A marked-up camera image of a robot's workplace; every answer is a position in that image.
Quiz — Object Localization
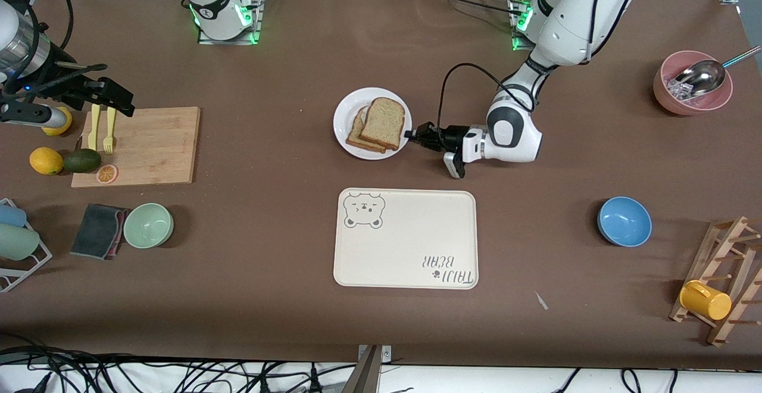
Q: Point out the sandwich top bread slice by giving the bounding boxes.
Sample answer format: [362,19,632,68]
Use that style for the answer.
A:
[359,97,406,151]

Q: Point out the white round plate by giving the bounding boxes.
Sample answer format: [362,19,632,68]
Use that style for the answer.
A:
[333,88,413,160]

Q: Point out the yellow lemon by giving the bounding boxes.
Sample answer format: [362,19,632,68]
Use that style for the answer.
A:
[30,147,64,176]
[43,107,73,137]

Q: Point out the yellow plastic knife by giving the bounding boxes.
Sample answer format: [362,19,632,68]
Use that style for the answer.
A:
[88,105,102,151]

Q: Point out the yellow plastic fork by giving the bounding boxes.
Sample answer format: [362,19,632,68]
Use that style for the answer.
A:
[103,107,117,155]

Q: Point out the wooden cutting board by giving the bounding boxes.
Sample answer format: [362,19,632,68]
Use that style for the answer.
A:
[71,107,201,188]

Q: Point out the dark green avocado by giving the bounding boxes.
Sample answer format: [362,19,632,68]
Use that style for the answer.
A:
[63,148,102,174]

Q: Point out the bread slice under egg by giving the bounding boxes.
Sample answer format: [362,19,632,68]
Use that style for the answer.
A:
[346,106,386,154]

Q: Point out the cream bear print tray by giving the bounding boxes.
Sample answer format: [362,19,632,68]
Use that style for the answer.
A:
[333,188,479,290]

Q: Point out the pale green bowl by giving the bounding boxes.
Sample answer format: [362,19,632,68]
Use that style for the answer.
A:
[123,203,174,249]

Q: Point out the grey folded cloth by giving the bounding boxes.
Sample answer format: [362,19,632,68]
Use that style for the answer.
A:
[70,204,132,260]

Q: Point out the light blue cup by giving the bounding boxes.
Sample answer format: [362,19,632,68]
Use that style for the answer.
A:
[0,204,27,228]

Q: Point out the pale green cup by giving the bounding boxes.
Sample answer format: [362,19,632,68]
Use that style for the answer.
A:
[0,224,40,261]

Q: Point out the blue bowl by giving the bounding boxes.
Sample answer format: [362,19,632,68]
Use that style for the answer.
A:
[597,196,652,247]

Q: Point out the clear ice cubes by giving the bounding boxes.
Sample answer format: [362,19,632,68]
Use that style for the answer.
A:
[667,74,698,103]

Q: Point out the pink bowl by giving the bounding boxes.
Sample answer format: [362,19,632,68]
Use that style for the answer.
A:
[653,51,733,116]

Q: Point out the metal scoop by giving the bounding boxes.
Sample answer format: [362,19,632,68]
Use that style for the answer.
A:
[673,46,762,99]

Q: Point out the wooden mug rack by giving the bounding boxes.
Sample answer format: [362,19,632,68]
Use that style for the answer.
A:
[669,216,762,347]

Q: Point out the yellow mug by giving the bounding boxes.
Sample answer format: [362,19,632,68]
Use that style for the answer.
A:
[679,280,732,321]

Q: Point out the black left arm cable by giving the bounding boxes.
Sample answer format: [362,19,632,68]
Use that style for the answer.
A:
[439,63,536,139]

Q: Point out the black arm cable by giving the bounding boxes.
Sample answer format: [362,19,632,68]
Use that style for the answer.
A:
[57,0,75,54]
[439,63,536,139]

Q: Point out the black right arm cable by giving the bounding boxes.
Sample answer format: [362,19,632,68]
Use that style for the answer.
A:
[57,0,75,54]

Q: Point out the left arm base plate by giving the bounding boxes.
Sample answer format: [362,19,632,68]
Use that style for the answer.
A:
[509,0,539,53]

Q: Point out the black cable on table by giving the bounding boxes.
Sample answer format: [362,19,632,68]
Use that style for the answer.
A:
[414,0,521,18]

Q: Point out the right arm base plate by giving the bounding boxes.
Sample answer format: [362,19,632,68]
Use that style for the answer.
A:
[198,0,266,45]

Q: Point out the white wire rack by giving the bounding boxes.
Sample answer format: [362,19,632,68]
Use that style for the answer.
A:
[0,198,53,293]

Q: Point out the black cable tangle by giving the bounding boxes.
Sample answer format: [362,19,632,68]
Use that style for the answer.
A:
[0,345,358,393]

